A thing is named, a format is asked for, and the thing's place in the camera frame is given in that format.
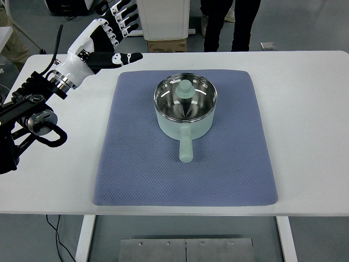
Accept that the green pot with handle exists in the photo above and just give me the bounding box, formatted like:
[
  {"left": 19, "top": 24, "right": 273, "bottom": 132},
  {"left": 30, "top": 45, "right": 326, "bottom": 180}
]
[{"left": 153, "top": 72, "right": 218, "bottom": 164}]

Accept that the glass lid with green knob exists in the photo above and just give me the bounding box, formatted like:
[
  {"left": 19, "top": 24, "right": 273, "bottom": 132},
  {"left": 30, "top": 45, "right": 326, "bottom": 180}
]
[{"left": 153, "top": 72, "right": 218, "bottom": 122}]

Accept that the person in khaki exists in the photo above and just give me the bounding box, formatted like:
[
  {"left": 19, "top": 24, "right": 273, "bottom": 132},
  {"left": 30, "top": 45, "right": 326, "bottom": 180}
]
[{"left": 0, "top": 8, "right": 31, "bottom": 72}]

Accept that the blue textured mat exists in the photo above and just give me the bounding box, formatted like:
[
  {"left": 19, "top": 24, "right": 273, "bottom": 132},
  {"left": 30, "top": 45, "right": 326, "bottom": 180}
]
[{"left": 92, "top": 69, "right": 279, "bottom": 207}]

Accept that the white table leg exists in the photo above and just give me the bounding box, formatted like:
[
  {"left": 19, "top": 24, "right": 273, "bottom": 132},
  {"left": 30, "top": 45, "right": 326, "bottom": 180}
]
[
  {"left": 275, "top": 216, "right": 298, "bottom": 262},
  {"left": 75, "top": 215, "right": 97, "bottom": 262}
]

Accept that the white stand foot bar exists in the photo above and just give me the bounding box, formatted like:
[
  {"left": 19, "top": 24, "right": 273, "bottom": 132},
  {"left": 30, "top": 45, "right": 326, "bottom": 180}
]
[{"left": 128, "top": 28, "right": 196, "bottom": 37}]

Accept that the black cable under table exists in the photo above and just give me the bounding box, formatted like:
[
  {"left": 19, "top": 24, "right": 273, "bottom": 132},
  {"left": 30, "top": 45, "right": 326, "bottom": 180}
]
[{"left": 45, "top": 215, "right": 76, "bottom": 262}]

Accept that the small black box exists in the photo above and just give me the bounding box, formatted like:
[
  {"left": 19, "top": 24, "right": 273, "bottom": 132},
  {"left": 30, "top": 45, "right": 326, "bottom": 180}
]
[{"left": 95, "top": 0, "right": 112, "bottom": 15}]

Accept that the brown cardboard box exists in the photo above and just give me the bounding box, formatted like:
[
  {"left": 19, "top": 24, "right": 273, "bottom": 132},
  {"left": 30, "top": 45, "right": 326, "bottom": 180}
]
[{"left": 147, "top": 38, "right": 188, "bottom": 53}]

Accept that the black and white equipment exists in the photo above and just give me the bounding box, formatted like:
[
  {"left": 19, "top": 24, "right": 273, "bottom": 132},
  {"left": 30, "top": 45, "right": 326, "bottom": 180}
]
[{"left": 45, "top": 0, "right": 95, "bottom": 16}]

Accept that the grey metal stand leg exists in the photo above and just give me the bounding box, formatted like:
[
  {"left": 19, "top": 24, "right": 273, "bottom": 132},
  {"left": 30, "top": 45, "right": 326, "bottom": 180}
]
[{"left": 4, "top": 0, "right": 46, "bottom": 54}]

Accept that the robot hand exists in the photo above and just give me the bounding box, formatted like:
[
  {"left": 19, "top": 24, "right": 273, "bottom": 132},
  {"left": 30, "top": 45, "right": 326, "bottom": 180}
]
[{"left": 56, "top": 0, "right": 144, "bottom": 88}]

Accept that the person in black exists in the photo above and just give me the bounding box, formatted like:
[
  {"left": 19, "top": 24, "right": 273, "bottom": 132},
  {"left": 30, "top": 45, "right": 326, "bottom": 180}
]
[{"left": 200, "top": 0, "right": 262, "bottom": 52}]

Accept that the small white side table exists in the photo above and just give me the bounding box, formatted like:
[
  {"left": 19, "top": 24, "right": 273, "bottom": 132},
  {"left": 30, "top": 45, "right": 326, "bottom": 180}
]
[{"left": 0, "top": 26, "right": 14, "bottom": 66}]

